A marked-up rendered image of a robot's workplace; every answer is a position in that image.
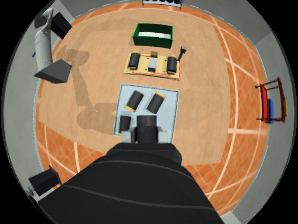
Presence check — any green open box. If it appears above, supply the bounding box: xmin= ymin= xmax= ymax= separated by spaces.
xmin=132 ymin=23 xmax=173 ymax=49

